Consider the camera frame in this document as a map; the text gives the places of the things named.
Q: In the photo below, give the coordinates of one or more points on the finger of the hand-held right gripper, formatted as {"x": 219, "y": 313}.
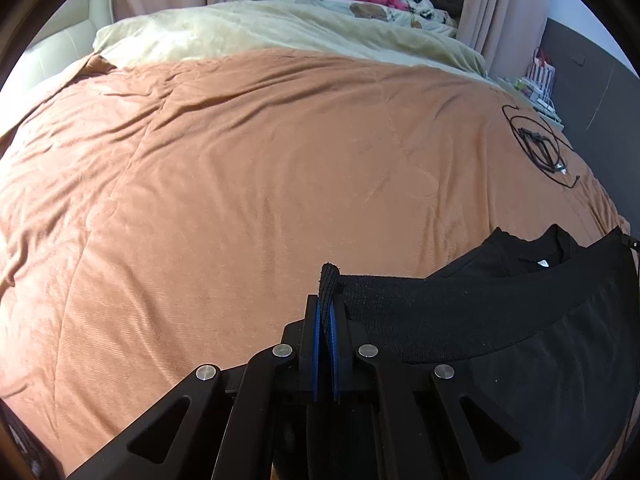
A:
{"x": 631, "y": 243}

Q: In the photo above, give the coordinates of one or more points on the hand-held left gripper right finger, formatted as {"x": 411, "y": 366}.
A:
{"x": 355, "y": 360}

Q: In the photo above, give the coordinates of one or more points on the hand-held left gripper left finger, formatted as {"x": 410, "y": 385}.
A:
{"x": 295, "y": 360}

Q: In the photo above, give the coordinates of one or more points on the black t-shirt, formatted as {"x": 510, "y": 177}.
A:
{"x": 500, "y": 310}

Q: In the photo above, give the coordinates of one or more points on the striped gift bag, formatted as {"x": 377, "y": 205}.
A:
{"x": 542, "y": 72}

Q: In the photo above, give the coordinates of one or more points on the orange-brown blanket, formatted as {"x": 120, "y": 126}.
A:
{"x": 200, "y": 185}

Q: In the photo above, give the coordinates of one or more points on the beige blanket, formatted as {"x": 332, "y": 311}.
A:
{"x": 280, "y": 25}

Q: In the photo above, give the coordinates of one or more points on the bear printed bedsheet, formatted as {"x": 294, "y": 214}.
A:
{"x": 380, "y": 12}

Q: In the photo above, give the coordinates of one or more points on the cream padded headboard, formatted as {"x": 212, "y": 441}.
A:
{"x": 65, "y": 40}

